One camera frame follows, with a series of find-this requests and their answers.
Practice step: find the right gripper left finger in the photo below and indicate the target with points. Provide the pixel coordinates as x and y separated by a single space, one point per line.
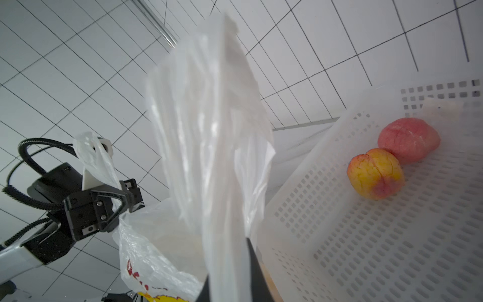
204 295

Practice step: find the white basket perforated plastic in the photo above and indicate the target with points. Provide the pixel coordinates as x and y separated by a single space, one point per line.
321 241

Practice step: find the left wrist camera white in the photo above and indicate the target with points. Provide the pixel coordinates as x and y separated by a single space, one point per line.
96 156

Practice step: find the red peach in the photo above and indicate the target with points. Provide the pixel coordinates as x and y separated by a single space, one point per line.
409 139

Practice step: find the yellow-red peach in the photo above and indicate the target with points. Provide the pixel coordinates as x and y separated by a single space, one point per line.
376 174

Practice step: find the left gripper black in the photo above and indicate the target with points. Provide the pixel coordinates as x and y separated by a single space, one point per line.
98 209

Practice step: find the white printed plastic bag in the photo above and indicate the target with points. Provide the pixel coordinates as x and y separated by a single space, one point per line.
216 146

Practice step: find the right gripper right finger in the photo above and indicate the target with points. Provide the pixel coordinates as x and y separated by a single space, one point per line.
259 288

